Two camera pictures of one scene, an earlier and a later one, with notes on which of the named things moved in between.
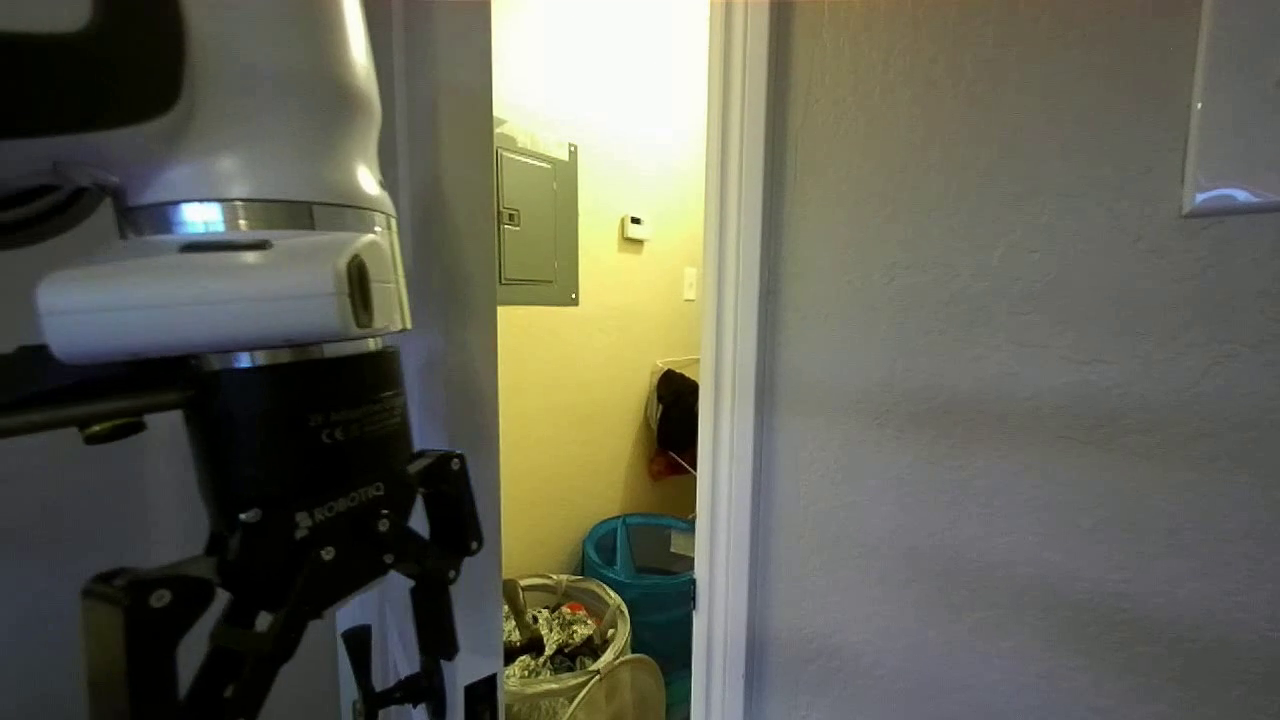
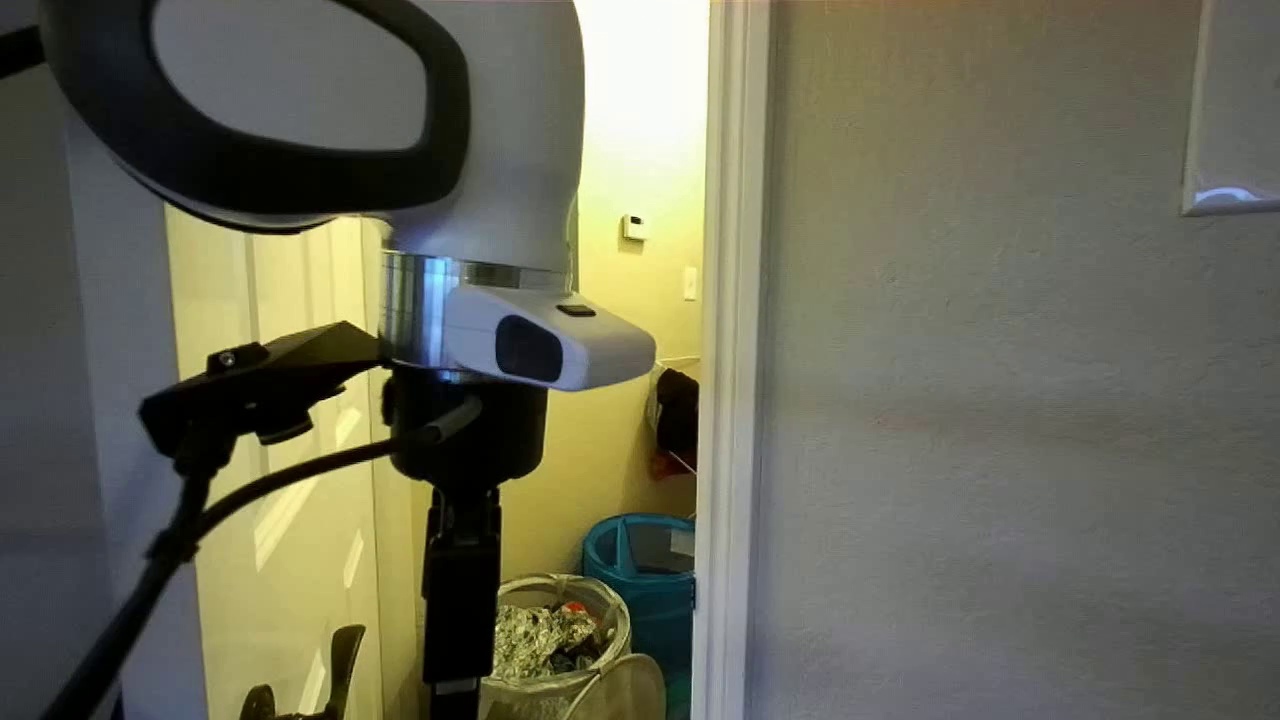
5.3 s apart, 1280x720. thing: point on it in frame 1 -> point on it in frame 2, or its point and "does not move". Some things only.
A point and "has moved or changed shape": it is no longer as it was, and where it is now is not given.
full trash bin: [567, 654] does not move
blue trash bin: [653, 565] does not move
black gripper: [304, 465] -> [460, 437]
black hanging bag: [677, 425] does not move
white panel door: [105, 494] has moved or changed shape
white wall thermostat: [635, 231] does not move
